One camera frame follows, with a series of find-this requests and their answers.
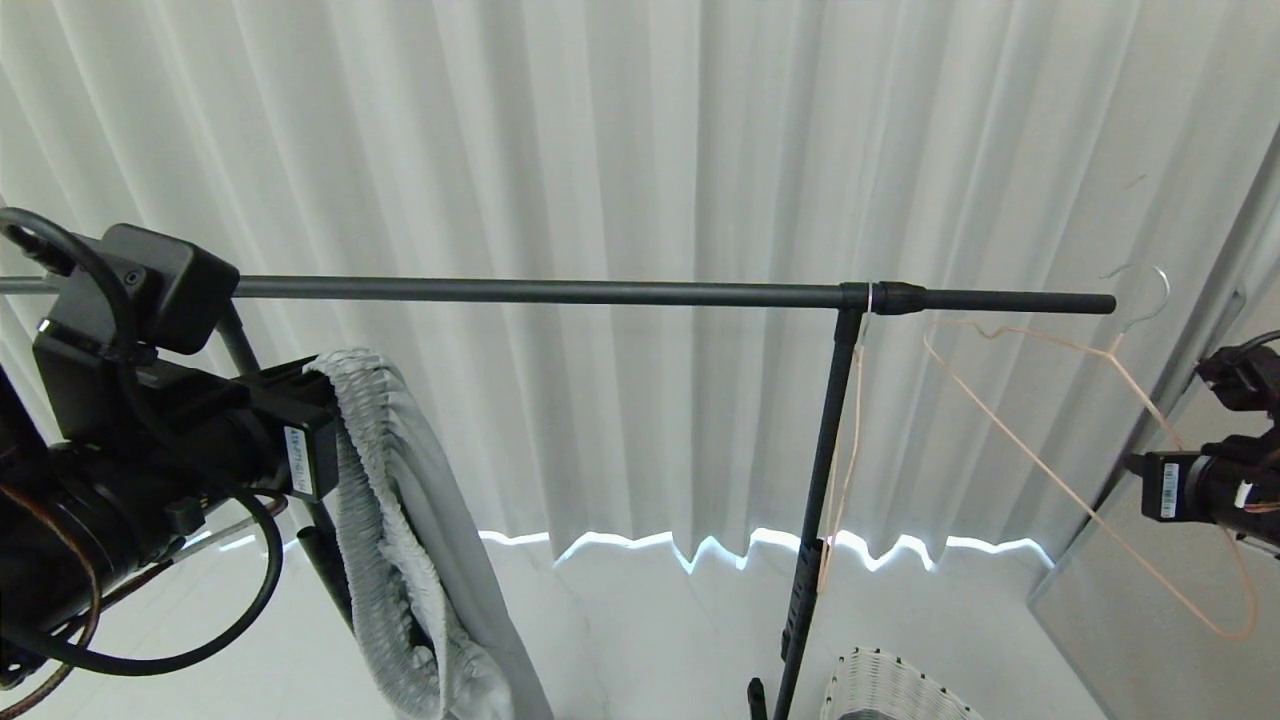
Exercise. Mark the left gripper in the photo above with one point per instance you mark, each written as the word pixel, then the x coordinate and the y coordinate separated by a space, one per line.
pixel 260 440

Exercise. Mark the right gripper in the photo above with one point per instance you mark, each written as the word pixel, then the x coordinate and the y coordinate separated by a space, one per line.
pixel 1215 490

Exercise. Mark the pink clothes hanger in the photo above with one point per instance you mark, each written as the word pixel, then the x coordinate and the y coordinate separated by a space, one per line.
pixel 1050 467
pixel 858 400

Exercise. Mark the pale grey shorts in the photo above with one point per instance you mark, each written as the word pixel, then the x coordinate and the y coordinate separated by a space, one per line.
pixel 420 500

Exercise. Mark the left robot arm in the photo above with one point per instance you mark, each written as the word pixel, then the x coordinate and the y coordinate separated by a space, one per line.
pixel 50 540

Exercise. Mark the black clothes rack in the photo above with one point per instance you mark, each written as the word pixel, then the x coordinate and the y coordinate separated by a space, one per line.
pixel 600 292

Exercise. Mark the white laundry basket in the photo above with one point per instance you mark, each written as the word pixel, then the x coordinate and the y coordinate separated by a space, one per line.
pixel 890 690

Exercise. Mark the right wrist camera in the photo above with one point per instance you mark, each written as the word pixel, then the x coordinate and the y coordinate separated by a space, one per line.
pixel 1245 380

